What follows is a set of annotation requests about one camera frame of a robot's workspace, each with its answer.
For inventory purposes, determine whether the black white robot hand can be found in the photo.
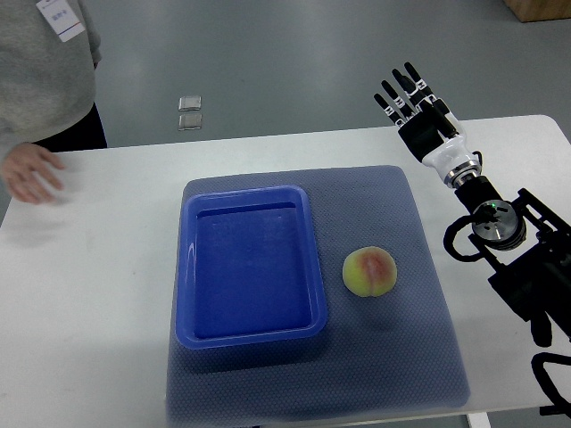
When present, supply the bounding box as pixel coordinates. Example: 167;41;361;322
374;62;482;189

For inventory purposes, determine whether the person's bare hand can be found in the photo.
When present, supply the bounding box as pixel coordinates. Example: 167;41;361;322
1;143;65;204

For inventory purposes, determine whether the yellow red peach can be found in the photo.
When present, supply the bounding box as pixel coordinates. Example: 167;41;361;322
342;246;398;298

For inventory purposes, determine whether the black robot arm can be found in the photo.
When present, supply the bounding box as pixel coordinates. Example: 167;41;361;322
443;170;570;416

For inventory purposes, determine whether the lower metal floor plate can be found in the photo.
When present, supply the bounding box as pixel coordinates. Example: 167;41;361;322
178;113;203;131

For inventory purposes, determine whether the metal floor plate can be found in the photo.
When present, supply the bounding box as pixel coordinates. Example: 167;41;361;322
178;95;202;111
178;113;203;131

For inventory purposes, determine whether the upper metal floor plate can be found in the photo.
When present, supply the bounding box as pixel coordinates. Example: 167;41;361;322
178;95;202;111

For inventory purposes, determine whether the person in grey sweater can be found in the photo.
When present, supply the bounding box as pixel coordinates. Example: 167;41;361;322
0;0;109;160

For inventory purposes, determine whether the white name badge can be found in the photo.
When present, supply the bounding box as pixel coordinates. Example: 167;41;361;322
36;0;86;43

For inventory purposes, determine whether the wooden box corner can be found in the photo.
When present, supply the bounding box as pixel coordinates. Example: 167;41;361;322
504;0;571;23

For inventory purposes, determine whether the grey blue mat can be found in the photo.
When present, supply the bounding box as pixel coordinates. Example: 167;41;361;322
166;166;470;427

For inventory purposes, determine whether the blue plastic tray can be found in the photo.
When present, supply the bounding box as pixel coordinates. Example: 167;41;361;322
174;185;327;350

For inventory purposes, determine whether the white table leg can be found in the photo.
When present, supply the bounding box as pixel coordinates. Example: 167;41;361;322
467;412;492;428

